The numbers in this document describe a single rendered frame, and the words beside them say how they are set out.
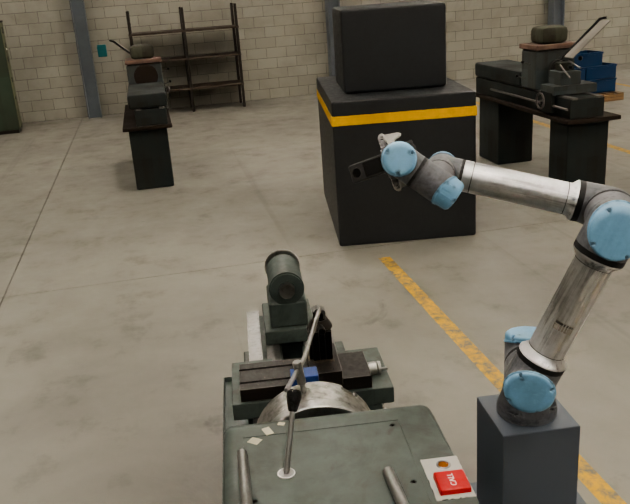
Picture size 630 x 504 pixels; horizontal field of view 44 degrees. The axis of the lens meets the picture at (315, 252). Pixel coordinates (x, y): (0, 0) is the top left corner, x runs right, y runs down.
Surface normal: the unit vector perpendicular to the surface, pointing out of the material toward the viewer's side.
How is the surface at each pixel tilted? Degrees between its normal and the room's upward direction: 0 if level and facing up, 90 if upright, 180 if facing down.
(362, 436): 0
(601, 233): 83
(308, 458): 0
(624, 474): 0
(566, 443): 90
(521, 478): 90
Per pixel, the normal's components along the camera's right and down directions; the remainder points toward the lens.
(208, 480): -0.07, -0.94
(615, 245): -0.19, 0.22
